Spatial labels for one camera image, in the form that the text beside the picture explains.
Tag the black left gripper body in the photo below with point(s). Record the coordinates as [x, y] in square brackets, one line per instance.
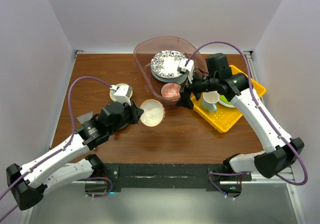
[124, 120]

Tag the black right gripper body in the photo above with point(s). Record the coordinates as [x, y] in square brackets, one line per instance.
[200, 85]

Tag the red patterned bowl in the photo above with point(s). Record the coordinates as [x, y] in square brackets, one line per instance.
[170, 90]

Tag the green rimmed lettered plate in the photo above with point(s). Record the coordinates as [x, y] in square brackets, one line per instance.
[160, 77]

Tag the white yellow rimmed bowl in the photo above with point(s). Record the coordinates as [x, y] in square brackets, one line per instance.
[153, 113]

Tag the yellow teal patterned bowl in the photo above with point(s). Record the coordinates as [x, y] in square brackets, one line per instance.
[112, 91]

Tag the blue patterned bottom plate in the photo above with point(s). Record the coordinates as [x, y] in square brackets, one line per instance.
[165, 64]

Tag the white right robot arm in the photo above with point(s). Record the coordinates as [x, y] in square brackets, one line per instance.
[280, 150]

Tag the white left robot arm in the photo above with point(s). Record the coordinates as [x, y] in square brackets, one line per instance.
[28, 183]

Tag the clear pink plastic bin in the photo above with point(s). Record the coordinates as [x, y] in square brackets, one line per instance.
[143, 54]

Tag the light blue white mug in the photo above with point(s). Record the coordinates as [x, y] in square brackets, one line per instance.
[209, 101]

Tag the lime green plate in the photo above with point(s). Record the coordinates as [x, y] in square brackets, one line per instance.
[223, 99]

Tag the white rimmed plate under green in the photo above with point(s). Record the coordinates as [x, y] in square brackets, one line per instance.
[226, 104]

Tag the yellow plastic tray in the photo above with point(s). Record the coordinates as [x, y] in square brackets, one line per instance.
[222, 120]

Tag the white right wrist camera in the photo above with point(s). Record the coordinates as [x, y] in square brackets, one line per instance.
[187, 67]

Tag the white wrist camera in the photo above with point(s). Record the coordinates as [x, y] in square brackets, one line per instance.
[187, 67]
[122, 94]

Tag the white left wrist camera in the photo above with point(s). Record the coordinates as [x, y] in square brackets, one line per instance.
[122, 94]

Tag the spatula with wooden handle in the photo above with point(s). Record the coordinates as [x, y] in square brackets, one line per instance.
[84, 117]

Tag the black mounting base plate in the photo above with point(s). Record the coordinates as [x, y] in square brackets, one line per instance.
[169, 176]

